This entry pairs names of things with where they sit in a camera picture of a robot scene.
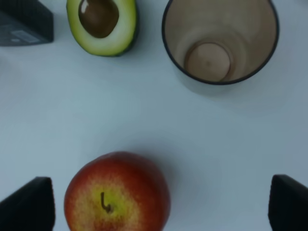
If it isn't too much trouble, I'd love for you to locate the red yellow apple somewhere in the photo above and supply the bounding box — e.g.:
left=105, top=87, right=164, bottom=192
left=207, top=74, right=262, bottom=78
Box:
left=64, top=152, right=171, bottom=231

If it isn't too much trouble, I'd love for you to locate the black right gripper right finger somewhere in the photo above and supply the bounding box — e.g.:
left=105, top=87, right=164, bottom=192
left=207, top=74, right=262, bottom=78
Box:
left=268, top=174, right=308, bottom=231

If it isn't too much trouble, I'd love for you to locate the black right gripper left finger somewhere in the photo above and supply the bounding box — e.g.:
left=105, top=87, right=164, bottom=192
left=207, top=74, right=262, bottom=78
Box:
left=0, top=177, right=55, bottom=231

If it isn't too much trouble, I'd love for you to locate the brown translucent cup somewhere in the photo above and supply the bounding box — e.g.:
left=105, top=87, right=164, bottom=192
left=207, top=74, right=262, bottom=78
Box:
left=161, top=0, right=280, bottom=95

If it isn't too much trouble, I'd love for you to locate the halved avocado with pit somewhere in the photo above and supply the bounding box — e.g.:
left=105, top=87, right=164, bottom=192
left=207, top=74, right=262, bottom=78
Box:
left=66, top=0, right=139, bottom=57

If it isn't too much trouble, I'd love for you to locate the dark green pump bottle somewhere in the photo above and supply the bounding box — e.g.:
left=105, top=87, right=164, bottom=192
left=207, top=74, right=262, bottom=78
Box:
left=0, top=0, right=54, bottom=47

